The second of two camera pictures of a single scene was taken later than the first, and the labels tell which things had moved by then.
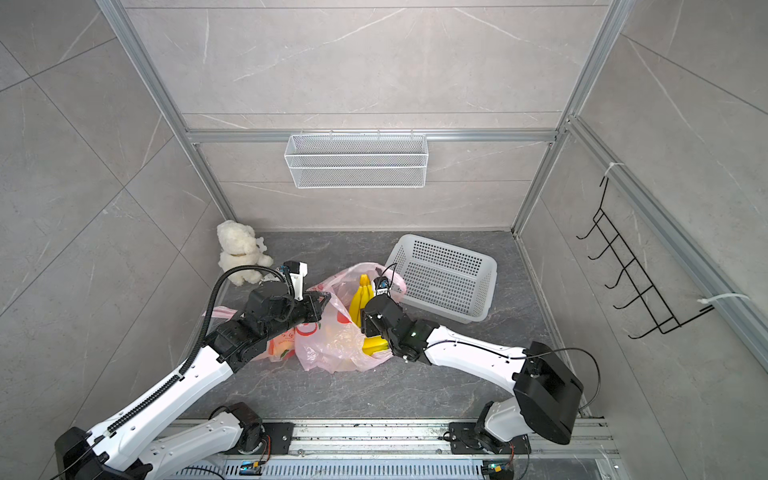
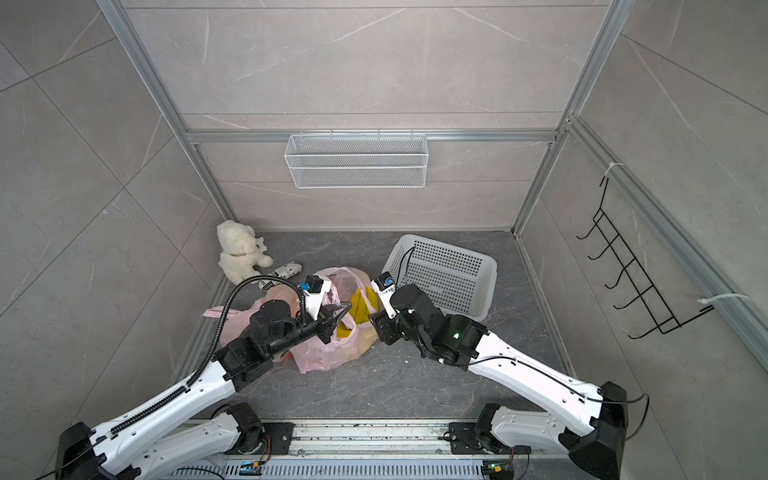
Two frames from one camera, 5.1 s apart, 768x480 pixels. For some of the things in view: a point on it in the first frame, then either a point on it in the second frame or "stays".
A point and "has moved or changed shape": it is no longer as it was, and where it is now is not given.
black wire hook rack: (620, 251) stays
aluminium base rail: (402, 450) stays
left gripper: (313, 310) -> (329, 314)
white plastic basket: (444, 279) stays
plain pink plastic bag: (334, 344) has moved or changed shape
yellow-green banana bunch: (363, 294) has moved or changed shape
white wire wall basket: (354, 161) stays
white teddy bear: (239, 248) stays
